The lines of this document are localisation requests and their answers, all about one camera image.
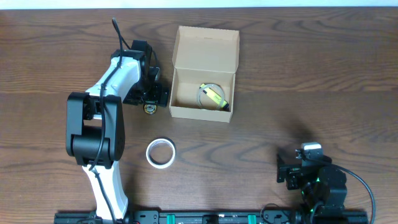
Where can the white tape roll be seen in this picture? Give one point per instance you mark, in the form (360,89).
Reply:
(161,153)

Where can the clear tape roll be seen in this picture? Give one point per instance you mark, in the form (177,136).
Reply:
(211,96)

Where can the black aluminium mounting rail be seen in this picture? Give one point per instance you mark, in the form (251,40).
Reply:
(267,216)

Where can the yellow black correction tape dispenser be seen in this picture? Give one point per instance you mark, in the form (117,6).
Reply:
(150,109)

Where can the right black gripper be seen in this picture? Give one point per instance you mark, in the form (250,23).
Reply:
(293,173)

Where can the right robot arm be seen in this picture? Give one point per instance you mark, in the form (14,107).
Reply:
(321,183)

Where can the brown cardboard box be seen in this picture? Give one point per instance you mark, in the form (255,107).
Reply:
(205,63)

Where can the yellow highlighter marker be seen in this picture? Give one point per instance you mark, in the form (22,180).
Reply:
(214,96)

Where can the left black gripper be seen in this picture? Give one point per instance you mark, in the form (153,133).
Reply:
(155,96)

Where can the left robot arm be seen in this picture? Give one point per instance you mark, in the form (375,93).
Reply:
(95,130)

